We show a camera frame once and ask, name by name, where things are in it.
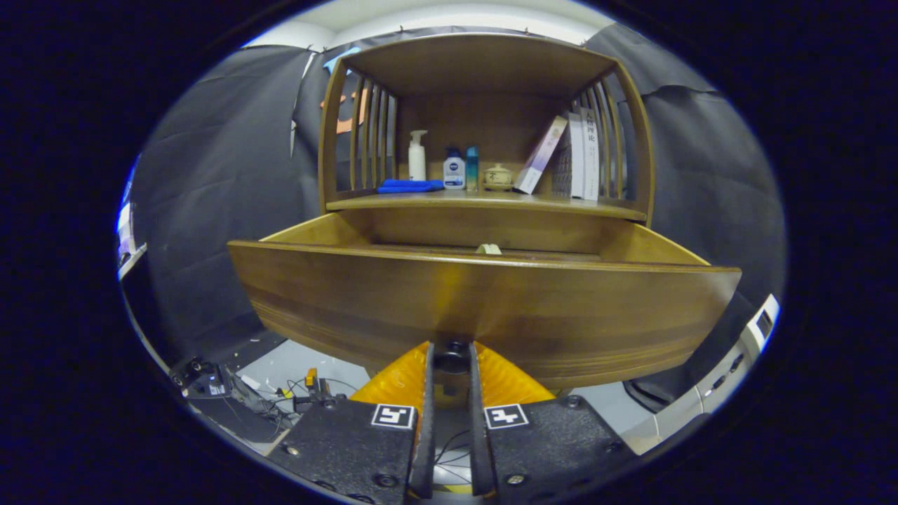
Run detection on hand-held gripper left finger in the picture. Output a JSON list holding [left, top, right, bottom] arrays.
[[267, 342, 436, 504]]

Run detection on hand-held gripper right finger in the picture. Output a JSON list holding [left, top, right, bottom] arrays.
[[469, 342, 639, 500]]

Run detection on black drawer knob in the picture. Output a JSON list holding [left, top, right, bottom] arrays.
[[432, 342, 472, 374]]

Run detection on wooden drawer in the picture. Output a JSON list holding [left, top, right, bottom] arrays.
[[228, 210, 742, 390]]

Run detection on wooden countertop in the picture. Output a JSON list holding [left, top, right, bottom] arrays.
[[326, 189, 648, 222]]

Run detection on wooden cabinet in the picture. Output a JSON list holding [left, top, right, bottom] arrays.
[[317, 34, 657, 227]]

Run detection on black floor electronics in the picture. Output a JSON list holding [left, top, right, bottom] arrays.
[[170, 354, 351, 443]]

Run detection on cream lidded teacup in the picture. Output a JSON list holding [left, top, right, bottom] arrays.
[[483, 163, 515, 192]]

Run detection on blue cloth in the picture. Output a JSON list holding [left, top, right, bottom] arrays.
[[376, 179, 445, 194]]

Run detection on patterned cover book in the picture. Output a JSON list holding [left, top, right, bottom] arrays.
[[551, 112, 585, 198]]

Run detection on white lotion bottle blue cap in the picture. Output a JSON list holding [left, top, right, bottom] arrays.
[[443, 147, 467, 191]]

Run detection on white book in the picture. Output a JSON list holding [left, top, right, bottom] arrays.
[[581, 107, 602, 202]]

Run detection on pale purple book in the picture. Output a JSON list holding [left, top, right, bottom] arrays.
[[514, 116, 569, 195]]

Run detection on white pump bottle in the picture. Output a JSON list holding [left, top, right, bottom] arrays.
[[408, 130, 428, 182]]

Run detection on black cables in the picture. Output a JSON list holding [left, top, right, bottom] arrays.
[[435, 428, 472, 485]]

